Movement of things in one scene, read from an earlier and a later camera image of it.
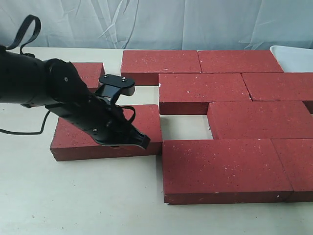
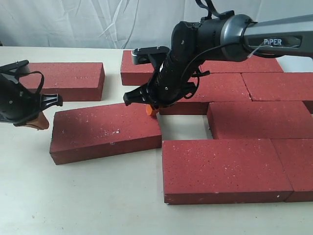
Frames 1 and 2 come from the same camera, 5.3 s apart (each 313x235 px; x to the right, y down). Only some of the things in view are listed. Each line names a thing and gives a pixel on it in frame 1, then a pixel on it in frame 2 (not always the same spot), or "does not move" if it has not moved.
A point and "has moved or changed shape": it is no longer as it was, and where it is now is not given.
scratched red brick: (68, 143) has moved or changed shape
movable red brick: (190, 93) does not move
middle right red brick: (279, 86) does not move
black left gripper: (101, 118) -> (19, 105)
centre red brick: (260, 120) does not move
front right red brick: (296, 156) does not move
